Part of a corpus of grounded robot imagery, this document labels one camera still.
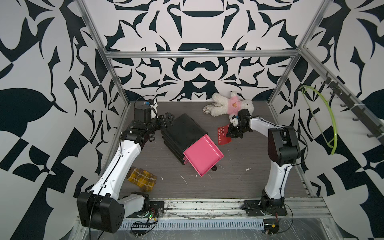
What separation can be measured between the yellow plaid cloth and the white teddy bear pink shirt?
57cm

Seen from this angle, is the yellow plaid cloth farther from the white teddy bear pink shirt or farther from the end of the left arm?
the white teddy bear pink shirt

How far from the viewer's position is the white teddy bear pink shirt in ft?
3.58
